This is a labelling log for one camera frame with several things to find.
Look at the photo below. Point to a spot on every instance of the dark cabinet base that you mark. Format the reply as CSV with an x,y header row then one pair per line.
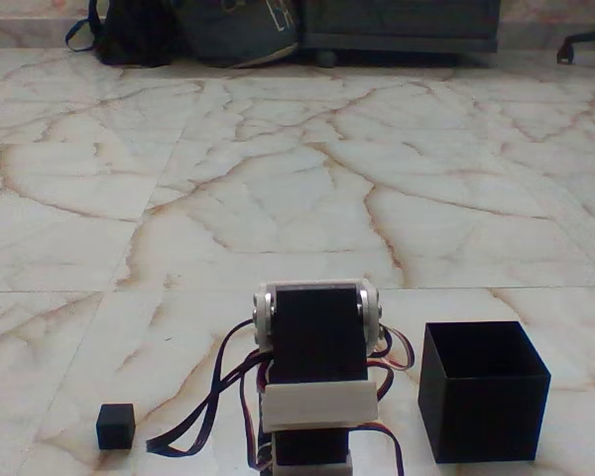
x,y
401,22

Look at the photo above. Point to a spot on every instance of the small black cube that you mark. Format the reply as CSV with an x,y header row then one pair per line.
x,y
115,427

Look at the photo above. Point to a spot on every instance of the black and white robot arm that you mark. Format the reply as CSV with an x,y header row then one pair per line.
x,y
317,327

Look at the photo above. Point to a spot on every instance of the grey-blue bag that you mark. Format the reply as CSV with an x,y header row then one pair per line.
x,y
233,35

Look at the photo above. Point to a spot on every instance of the black box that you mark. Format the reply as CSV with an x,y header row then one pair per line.
x,y
491,421

